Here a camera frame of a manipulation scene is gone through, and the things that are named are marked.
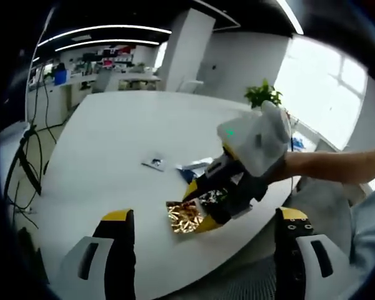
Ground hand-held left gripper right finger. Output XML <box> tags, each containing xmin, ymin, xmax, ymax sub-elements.
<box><xmin>274</xmin><ymin>206</ymin><xmax>357</xmax><ymax>300</ymax></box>

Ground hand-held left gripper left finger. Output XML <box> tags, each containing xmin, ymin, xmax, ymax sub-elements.
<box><xmin>61</xmin><ymin>208</ymin><xmax>136</xmax><ymax>300</ymax></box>

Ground gold foil skincare packet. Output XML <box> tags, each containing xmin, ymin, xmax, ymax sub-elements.
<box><xmin>165</xmin><ymin>199</ymin><xmax>207</xmax><ymax>238</ymax></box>

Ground small clear skincare sachet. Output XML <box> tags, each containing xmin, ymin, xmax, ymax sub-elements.
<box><xmin>140</xmin><ymin>157</ymin><xmax>169</xmax><ymax>173</ymax></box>

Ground blue storage bin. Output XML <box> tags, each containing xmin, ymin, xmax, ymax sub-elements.
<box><xmin>54</xmin><ymin>70</ymin><xmax>69</xmax><ymax>86</ymax></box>

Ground person's right hand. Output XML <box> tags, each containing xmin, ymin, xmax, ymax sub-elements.
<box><xmin>259</xmin><ymin>101</ymin><xmax>293</xmax><ymax>159</ymax></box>

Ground green potted plant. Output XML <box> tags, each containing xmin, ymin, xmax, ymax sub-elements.
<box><xmin>244</xmin><ymin>79</ymin><xmax>284</xmax><ymax>109</ymax></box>

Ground white plastic chair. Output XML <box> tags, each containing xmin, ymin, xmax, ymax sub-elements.
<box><xmin>177</xmin><ymin>79</ymin><xmax>204</xmax><ymax>93</ymax></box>

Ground person's light shirt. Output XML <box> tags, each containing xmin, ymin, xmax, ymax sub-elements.
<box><xmin>346</xmin><ymin>131</ymin><xmax>375</xmax><ymax>300</ymax></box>

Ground large window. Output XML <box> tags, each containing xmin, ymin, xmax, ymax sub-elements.
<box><xmin>273</xmin><ymin>34</ymin><xmax>369</xmax><ymax>148</ymax></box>

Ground wooden shelf unit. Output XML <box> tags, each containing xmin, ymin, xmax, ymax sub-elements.
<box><xmin>117</xmin><ymin>76</ymin><xmax>162</xmax><ymax>92</ymax></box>

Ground black tripod stand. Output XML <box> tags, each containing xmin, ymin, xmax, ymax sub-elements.
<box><xmin>4</xmin><ymin>123</ymin><xmax>46</xmax><ymax>196</ymax></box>

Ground ceiling light strip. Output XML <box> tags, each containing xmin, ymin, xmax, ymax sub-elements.
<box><xmin>54</xmin><ymin>39</ymin><xmax>166</xmax><ymax>53</ymax></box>
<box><xmin>276</xmin><ymin>0</ymin><xmax>304</xmax><ymax>34</ymax></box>
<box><xmin>37</xmin><ymin>25</ymin><xmax>172</xmax><ymax>48</ymax></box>

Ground grey chair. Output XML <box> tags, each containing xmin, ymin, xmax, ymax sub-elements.
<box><xmin>92</xmin><ymin>71</ymin><xmax>112</xmax><ymax>93</ymax></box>

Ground shelves with goods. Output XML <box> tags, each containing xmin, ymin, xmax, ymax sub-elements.
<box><xmin>61</xmin><ymin>45</ymin><xmax>160</xmax><ymax>79</ymax></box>

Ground white cabinet row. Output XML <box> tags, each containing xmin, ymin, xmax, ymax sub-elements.
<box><xmin>24</xmin><ymin>79</ymin><xmax>79</xmax><ymax>131</ymax></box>

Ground black hanging cables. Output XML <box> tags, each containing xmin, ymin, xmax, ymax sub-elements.
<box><xmin>27</xmin><ymin>6</ymin><xmax>59</xmax><ymax>144</ymax></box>

